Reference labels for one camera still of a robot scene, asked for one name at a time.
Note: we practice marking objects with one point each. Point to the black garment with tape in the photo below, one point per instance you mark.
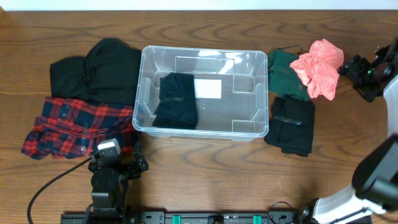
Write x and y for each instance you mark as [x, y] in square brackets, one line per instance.
[291, 127]

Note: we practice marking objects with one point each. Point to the dark green garment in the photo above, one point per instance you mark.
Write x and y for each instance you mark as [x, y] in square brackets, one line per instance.
[282, 79]

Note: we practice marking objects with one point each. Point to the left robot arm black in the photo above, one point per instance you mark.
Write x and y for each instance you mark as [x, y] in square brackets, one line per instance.
[110, 180]

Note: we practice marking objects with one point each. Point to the clear plastic storage bin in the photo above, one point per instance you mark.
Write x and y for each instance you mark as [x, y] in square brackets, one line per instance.
[242, 112]

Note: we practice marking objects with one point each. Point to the red plaid flannel shirt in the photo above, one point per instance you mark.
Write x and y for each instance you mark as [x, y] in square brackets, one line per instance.
[70, 128]

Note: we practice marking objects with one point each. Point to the coral pink garment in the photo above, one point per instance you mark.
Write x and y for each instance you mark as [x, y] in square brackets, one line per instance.
[317, 69]

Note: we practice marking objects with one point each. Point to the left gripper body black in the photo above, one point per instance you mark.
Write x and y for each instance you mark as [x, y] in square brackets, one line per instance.
[131, 168]

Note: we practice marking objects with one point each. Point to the black folded hoodie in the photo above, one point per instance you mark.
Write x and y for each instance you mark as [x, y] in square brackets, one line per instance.
[108, 73]

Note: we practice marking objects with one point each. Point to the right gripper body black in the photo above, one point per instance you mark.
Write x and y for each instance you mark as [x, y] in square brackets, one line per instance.
[365, 79]

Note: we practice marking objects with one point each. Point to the black mounting rail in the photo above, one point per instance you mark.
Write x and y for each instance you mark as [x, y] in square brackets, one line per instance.
[187, 218]

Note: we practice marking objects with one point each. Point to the white label in bin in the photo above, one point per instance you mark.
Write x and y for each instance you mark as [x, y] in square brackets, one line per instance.
[209, 89]

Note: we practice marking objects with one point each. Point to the dark navy garment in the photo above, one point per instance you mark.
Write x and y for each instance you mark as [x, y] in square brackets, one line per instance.
[177, 106]

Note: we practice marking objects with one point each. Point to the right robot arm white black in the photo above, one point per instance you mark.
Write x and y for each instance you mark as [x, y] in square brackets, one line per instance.
[373, 189]

